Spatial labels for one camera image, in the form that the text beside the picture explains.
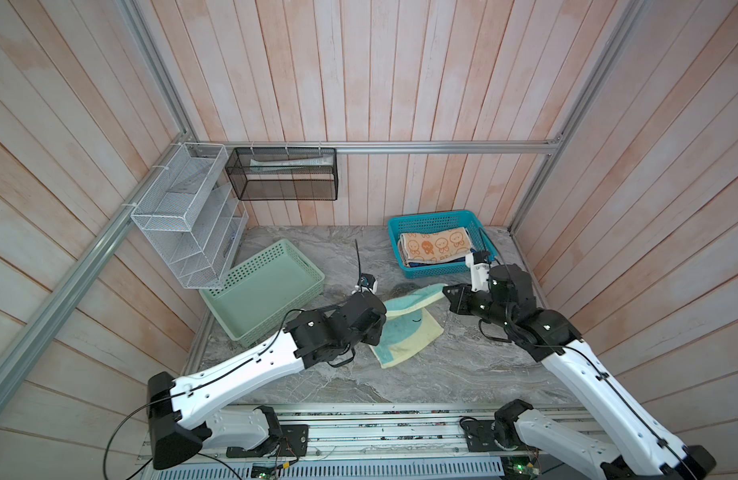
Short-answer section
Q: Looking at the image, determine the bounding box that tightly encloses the mint green perforated basket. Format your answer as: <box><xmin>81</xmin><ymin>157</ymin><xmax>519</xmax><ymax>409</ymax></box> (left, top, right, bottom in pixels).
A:
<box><xmin>201</xmin><ymin>239</ymin><xmax>325</xmax><ymax>347</ymax></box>

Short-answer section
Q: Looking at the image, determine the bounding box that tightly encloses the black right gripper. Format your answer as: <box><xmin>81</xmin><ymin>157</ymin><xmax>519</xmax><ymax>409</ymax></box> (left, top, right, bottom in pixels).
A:
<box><xmin>440</xmin><ymin>282</ymin><xmax>509</xmax><ymax>331</ymax></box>

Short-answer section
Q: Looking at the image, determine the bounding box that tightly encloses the teal plastic basket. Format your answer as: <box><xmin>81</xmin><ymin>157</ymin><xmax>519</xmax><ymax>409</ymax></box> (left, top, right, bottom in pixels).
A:
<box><xmin>388</xmin><ymin>210</ymin><xmax>501</xmax><ymax>279</ymax></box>

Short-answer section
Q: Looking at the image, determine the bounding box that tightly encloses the white wire mesh shelf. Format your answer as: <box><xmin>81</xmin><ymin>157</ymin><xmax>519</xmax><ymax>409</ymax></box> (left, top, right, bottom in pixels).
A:
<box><xmin>132</xmin><ymin>143</ymin><xmax>248</xmax><ymax>290</ymax></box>

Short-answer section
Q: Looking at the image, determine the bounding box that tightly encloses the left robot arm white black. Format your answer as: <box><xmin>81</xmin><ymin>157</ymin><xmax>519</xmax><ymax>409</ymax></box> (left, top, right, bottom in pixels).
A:
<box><xmin>145</xmin><ymin>291</ymin><xmax>387</xmax><ymax>470</ymax></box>

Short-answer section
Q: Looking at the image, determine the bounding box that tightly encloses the orange patterned towel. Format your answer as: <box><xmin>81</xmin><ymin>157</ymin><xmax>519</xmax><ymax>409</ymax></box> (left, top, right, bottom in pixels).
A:
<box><xmin>397</xmin><ymin>227</ymin><xmax>474</xmax><ymax>264</ymax></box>

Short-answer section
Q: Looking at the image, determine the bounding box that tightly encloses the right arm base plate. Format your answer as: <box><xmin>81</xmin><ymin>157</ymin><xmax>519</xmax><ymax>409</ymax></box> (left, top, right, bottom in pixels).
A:
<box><xmin>458</xmin><ymin>416</ymin><xmax>540</xmax><ymax>454</ymax></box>

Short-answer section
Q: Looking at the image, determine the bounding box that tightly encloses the blue towel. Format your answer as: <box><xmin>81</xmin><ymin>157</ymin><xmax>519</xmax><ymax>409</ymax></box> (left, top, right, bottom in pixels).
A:
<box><xmin>404</xmin><ymin>255</ymin><xmax>467</xmax><ymax>268</ymax></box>

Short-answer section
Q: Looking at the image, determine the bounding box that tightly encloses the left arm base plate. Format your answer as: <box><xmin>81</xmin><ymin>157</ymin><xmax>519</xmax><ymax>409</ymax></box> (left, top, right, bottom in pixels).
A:
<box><xmin>226</xmin><ymin>424</ymin><xmax>309</xmax><ymax>459</ymax></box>

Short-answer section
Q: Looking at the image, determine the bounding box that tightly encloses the black wire mesh basket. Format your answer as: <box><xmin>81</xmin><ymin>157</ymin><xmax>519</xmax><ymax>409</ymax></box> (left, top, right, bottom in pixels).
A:
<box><xmin>225</xmin><ymin>146</ymin><xmax>339</xmax><ymax>202</ymax></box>

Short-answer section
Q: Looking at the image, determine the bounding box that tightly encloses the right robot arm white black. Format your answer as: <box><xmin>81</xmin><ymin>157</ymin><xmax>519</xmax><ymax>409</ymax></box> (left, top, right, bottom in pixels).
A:
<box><xmin>442</xmin><ymin>252</ymin><xmax>717</xmax><ymax>479</ymax></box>

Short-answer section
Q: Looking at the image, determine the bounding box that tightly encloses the teal yellow-trimmed towel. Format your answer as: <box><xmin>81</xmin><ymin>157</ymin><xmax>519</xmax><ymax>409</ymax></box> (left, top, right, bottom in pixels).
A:
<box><xmin>371</xmin><ymin>284</ymin><xmax>445</xmax><ymax>369</ymax></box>

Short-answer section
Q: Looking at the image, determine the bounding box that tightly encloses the green circuit board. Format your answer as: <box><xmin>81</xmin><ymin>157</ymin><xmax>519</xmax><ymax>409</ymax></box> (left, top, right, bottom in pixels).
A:
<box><xmin>502</xmin><ymin>457</ymin><xmax>539</xmax><ymax>480</ymax></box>

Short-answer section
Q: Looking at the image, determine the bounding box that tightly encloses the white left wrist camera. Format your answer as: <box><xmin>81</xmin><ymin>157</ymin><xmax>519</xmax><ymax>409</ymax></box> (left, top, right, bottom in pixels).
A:
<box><xmin>353</xmin><ymin>273</ymin><xmax>378</xmax><ymax>294</ymax></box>

